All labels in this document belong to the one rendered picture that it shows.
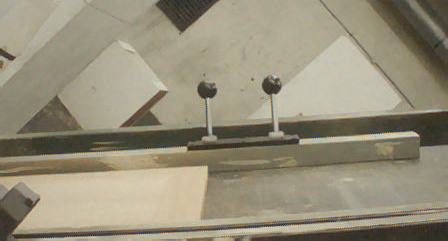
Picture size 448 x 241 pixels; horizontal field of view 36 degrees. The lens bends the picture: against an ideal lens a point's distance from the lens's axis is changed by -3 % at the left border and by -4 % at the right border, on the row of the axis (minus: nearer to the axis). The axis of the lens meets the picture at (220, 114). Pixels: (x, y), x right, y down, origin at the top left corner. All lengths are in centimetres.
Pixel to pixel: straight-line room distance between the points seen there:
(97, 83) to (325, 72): 223
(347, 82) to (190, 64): 476
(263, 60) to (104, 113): 349
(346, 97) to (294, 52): 447
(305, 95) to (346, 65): 34
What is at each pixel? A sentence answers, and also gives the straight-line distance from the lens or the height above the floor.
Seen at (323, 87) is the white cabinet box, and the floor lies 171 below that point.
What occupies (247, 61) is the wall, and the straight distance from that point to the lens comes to 917.
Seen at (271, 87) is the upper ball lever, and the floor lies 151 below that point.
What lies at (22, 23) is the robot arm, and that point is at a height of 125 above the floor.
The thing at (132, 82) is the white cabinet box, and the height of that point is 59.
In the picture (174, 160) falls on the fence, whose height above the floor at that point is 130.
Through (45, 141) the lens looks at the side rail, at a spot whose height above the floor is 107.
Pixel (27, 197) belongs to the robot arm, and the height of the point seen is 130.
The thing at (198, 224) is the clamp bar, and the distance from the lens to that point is 69.
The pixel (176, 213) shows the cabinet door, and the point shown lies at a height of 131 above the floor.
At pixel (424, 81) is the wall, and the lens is 924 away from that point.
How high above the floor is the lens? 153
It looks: 5 degrees down
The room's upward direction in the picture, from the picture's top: 49 degrees clockwise
